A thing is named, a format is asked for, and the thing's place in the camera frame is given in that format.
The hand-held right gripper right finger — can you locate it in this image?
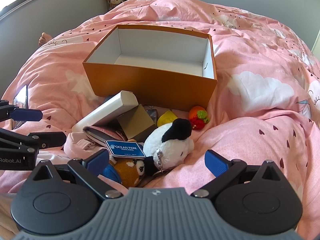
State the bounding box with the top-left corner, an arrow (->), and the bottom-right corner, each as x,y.
191,149 -> 292,202

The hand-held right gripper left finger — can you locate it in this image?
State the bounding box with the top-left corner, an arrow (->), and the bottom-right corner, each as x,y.
31,149 -> 123,201

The yellow plastic toy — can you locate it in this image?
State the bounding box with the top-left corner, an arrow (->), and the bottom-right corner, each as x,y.
157,110 -> 178,127

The black smartphone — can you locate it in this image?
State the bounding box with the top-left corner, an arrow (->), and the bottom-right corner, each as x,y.
11,84 -> 28,130

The red panda plush keychain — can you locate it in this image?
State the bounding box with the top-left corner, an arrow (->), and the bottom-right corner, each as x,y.
100,139 -> 148,188

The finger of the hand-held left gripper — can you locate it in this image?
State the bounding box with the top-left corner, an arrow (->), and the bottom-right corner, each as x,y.
0,99 -> 43,122
0,127 -> 67,157

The white black plush keychain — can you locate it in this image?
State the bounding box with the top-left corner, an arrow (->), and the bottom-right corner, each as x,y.
143,118 -> 195,177

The small gold box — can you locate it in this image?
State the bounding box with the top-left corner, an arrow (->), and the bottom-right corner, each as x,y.
117,104 -> 157,140

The person's foot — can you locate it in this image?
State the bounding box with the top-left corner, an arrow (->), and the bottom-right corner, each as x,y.
38,32 -> 52,47

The pink cloud print blanket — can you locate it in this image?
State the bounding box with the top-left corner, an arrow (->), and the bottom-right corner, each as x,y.
0,0 -> 320,230

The crocheted orange fruit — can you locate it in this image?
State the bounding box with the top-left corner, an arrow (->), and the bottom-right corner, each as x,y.
189,106 -> 210,130

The dark picture card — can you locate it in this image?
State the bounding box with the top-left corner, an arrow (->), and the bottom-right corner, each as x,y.
146,108 -> 160,128

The pink grey wallet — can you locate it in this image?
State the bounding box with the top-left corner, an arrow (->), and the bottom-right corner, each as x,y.
82,126 -> 127,147

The long white box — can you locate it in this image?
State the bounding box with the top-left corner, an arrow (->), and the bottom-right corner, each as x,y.
72,90 -> 139,132

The orange cardboard box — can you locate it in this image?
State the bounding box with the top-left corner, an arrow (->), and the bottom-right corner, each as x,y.
82,24 -> 218,112

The pink mini backpack pouch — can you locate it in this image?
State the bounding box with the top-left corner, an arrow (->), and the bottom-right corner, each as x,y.
64,131 -> 100,158

